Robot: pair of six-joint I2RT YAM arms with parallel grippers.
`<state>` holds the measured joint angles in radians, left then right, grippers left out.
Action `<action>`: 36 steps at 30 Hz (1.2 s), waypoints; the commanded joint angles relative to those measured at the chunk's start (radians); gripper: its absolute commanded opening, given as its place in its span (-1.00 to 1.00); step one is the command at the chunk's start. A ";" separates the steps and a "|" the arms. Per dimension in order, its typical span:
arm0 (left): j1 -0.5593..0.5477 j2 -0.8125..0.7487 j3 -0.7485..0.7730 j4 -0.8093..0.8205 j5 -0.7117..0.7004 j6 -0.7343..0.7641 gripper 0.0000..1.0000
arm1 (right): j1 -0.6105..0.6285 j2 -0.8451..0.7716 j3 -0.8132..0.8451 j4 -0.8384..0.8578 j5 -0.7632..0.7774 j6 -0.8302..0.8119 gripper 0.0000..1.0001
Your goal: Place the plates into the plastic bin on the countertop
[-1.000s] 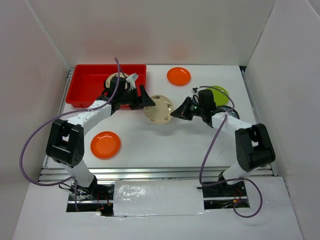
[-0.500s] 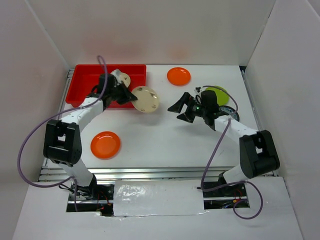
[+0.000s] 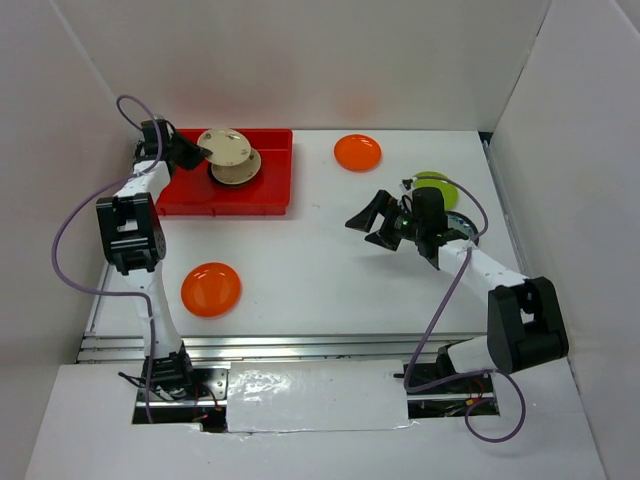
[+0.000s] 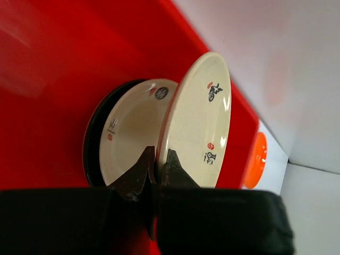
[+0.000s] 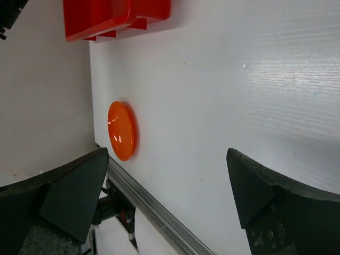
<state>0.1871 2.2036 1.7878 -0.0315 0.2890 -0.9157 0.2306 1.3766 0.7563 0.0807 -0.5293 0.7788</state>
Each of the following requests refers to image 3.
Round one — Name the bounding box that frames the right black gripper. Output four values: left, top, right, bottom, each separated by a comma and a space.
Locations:
346, 189, 425, 251

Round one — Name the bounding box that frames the cream floral plate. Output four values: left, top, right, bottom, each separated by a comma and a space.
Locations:
209, 149, 262, 186
197, 128, 252, 167

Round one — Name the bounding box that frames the orange plate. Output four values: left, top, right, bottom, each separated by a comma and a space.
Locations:
180, 262, 242, 318
333, 134, 382, 172

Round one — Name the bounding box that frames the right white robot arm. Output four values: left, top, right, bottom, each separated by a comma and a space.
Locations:
345, 187, 569, 392

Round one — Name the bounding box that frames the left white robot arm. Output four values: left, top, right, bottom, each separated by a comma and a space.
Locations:
96, 118, 204, 399

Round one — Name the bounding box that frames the red plastic bin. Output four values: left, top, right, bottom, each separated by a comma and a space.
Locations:
156, 128, 293, 216

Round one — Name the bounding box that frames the blue white patterned plate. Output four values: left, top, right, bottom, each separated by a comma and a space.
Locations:
446, 211, 479, 245

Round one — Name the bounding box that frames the green plate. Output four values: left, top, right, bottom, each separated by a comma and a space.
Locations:
413, 171, 459, 211

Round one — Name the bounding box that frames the white foil cover plate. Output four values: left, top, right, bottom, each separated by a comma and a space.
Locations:
226, 360, 410, 433

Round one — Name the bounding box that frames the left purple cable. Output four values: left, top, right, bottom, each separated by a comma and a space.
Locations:
51, 94, 174, 425

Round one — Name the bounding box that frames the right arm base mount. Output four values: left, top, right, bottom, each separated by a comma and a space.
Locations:
407, 347, 499, 420

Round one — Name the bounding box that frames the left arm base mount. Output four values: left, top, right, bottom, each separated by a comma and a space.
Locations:
117, 352, 231, 434

